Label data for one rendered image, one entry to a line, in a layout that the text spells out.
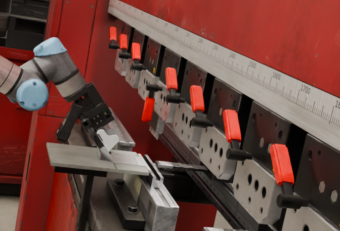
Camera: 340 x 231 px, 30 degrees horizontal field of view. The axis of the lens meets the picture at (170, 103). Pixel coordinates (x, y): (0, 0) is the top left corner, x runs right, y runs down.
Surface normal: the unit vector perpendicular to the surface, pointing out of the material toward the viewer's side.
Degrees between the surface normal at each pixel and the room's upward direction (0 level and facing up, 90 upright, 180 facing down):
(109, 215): 0
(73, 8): 90
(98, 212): 0
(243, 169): 90
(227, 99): 90
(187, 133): 90
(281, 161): 39
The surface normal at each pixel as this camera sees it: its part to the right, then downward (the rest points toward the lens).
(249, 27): -0.95, -0.13
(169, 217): 0.25, 0.23
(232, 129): 0.30, -0.60
